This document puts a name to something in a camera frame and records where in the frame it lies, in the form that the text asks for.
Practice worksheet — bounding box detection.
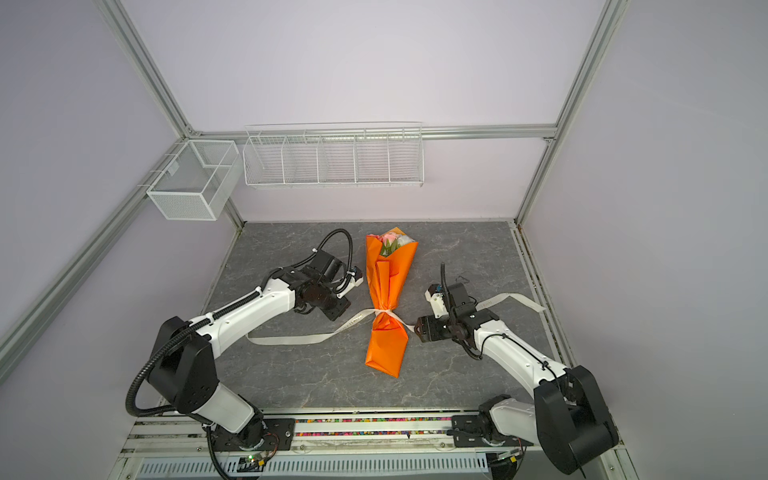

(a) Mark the small white mesh basket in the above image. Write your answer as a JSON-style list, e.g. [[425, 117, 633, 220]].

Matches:
[[147, 140, 244, 221]]

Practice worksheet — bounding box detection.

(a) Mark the aluminium mounting rail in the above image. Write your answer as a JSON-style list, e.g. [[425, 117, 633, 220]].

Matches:
[[118, 407, 542, 460]]

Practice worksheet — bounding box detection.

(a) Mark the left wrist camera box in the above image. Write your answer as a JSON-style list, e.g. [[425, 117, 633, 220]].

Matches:
[[336, 266, 363, 293]]

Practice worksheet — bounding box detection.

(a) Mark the orange yellow wrapping paper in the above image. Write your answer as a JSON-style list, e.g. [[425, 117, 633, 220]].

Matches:
[[365, 227, 418, 378]]

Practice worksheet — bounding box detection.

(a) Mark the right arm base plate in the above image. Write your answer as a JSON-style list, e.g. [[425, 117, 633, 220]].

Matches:
[[448, 413, 537, 448]]

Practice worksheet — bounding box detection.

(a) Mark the white fake rose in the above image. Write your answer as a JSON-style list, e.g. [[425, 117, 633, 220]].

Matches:
[[396, 235, 415, 248]]

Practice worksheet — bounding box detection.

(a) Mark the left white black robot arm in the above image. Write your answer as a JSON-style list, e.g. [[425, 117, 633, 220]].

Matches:
[[124, 228, 363, 479]]

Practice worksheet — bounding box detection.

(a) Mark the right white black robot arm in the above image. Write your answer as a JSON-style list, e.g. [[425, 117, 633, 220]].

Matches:
[[415, 283, 619, 474]]

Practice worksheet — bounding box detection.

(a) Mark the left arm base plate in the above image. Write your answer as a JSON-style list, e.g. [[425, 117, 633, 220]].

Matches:
[[211, 417, 296, 452]]

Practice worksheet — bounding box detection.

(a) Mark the white vent grille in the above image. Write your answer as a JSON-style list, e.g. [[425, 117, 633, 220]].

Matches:
[[136, 452, 490, 479]]

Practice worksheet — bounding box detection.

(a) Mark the cream printed ribbon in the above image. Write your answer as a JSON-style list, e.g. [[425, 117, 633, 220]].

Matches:
[[245, 292, 548, 347]]

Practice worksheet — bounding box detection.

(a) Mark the long white wire basket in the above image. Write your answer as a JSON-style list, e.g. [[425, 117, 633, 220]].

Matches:
[[242, 122, 425, 187]]

